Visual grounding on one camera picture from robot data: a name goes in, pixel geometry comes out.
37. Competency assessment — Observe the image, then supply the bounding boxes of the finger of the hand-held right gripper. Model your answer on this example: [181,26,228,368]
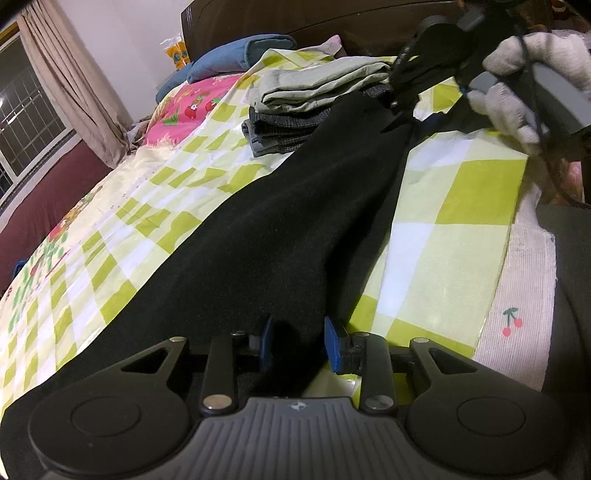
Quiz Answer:
[379,76,422,134]

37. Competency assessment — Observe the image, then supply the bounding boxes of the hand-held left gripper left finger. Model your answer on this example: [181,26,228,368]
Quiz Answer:
[117,315,278,414]

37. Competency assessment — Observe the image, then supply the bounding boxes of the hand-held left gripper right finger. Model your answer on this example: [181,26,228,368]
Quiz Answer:
[323,316,483,414]

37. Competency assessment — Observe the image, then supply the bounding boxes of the black pants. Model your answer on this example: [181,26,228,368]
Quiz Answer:
[0,83,419,418]

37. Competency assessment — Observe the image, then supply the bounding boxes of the folded light green pants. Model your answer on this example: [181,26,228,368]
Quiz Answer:
[248,47,394,114]

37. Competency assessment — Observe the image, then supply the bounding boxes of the folded dark grey pants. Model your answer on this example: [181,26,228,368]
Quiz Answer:
[241,104,334,158]

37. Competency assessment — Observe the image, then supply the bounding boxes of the person's right hand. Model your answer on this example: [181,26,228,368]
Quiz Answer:
[465,31,591,157]

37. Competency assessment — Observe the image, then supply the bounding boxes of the green checked bed sheet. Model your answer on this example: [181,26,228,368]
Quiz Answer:
[0,39,530,403]

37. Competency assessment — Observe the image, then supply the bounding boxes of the dark wooden headboard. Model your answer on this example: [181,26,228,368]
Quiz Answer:
[180,0,419,63]

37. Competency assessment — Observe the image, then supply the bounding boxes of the blue pillow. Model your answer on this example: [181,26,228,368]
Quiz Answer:
[187,34,297,85]

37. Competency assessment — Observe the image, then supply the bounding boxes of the white cherry print mattress pad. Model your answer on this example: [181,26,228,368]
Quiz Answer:
[473,185,558,392]

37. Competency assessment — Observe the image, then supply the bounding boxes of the pink printed quilt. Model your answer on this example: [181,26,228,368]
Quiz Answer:
[143,73,246,149]

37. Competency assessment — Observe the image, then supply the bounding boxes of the blue folded cloth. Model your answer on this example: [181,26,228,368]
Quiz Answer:
[154,65,195,104]

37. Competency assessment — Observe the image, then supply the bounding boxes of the orange snack packets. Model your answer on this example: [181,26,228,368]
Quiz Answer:
[161,39,193,73]

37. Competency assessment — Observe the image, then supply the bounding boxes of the person's dark grey clothing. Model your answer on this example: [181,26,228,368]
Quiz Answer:
[536,202,591,480]

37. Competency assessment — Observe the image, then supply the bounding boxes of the maroon sofa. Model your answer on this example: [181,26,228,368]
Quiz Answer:
[0,133,115,297]

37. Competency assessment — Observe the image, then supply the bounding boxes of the barred window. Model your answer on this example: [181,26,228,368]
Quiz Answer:
[0,32,77,205]

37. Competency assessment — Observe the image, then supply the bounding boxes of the beige curtain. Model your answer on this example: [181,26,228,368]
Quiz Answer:
[17,0,136,169]

